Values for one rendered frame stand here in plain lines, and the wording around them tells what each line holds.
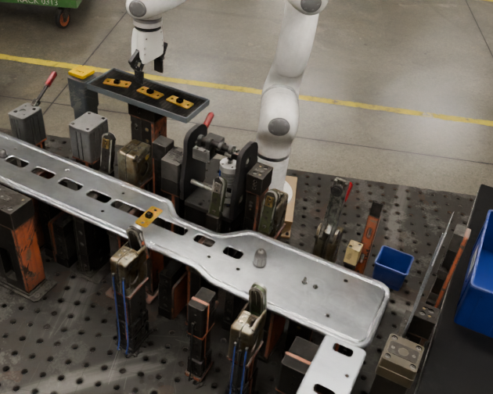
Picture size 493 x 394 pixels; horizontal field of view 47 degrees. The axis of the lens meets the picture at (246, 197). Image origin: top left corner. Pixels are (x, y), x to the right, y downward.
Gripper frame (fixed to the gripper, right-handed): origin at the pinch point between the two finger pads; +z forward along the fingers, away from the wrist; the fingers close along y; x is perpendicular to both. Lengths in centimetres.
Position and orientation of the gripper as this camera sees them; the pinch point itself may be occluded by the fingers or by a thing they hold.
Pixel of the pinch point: (149, 73)
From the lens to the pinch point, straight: 181.6
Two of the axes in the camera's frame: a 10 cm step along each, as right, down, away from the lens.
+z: -0.8, 7.8, 6.2
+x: 8.5, 3.8, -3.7
